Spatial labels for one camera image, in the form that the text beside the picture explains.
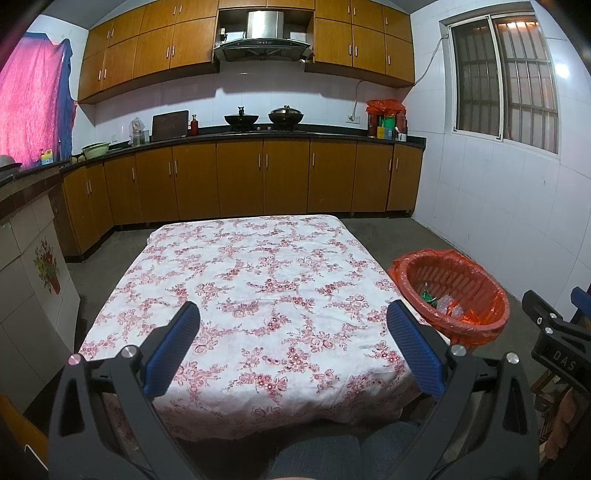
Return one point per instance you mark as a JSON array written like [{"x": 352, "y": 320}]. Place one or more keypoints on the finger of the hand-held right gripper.
[
  {"x": 545, "y": 310},
  {"x": 581, "y": 300}
]

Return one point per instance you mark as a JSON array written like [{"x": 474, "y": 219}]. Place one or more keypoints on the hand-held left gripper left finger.
[{"x": 168, "y": 350}]

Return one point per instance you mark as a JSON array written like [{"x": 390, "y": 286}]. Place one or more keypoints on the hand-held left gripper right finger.
[{"x": 415, "y": 350}]

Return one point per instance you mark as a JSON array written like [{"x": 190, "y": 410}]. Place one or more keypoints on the green foil wrapper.
[{"x": 427, "y": 297}]

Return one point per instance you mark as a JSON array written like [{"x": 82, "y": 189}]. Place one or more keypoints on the clear plastic bag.
[{"x": 448, "y": 304}]

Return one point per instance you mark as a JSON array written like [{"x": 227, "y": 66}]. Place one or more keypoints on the red basket with plastic liner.
[{"x": 438, "y": 272}]

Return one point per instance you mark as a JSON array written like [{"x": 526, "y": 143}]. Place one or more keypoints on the person's right hand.
[{"x": 570, "y": 424}]

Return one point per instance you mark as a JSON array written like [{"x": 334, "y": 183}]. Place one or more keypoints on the wooden chair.
[{"x": 542, "y": 392}]

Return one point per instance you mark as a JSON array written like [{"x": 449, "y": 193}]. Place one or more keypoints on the floral tablecloth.
[{"x": 258, "y": 277}]

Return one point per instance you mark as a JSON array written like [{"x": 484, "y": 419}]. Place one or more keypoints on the person's legs in jeans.
[{"x": 332, "y": 452}]

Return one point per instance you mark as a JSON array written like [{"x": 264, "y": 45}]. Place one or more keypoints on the tiled sink counter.
[{"x": 23, "y": 323}]

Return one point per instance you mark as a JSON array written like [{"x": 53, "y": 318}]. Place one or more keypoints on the orange wooden panel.
[{"x": 18, "y": 434}]

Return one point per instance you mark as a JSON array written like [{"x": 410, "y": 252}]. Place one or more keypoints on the lower wooden kitchen cabinets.
[{"x": 240, "y": 175}]

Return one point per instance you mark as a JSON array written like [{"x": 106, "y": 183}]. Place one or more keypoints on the green basin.
[{"x": 96, "y": 151}]

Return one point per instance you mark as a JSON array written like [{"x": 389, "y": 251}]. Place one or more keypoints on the clear container with bag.
[{"x": 138, "y": 134}]

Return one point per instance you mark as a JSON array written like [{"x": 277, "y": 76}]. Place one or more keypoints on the red bottle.
[{"x": 194, "y": 127}]

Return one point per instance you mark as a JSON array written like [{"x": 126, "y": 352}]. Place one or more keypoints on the dark brown cutting board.
[{"x": 171, "y": 124}]

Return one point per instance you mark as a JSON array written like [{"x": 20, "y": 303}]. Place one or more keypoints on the yellow detergent bottle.
[{"x": 46, "y": 159}]

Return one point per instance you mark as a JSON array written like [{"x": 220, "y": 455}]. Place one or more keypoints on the black kitchen countertop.
[{"x": 323, "y": 134}]

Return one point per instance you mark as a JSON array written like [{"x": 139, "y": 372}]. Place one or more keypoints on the barred window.
[{"x": 475, "y": 83}]

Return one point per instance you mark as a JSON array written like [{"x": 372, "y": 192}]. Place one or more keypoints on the red bag of bottles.
[{"x": 385, "y": 107}]

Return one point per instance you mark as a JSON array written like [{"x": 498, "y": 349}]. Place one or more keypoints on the metal basin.
[{"x": 9, "y": 162}]

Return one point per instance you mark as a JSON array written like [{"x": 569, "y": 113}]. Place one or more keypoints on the black wok with lid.
[{"x": 286, "y": 118}]

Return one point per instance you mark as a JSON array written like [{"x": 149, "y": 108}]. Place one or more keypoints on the pink and blue curtain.
[{"x": 27, "y": 97}]

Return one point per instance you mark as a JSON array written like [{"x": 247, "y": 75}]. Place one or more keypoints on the steel range hood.
[{"x": 264, "y": 25}]

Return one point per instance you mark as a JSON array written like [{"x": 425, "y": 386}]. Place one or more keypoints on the flower wall sticker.
[{"x": 46, "y": 265}]

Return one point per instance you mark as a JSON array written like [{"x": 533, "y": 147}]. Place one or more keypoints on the white wall socket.
[{"x": 353, "y": 119}]

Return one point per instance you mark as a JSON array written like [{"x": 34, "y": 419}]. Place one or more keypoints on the upper wooden wall cabinets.
[{"x": 152, "y": 46}]

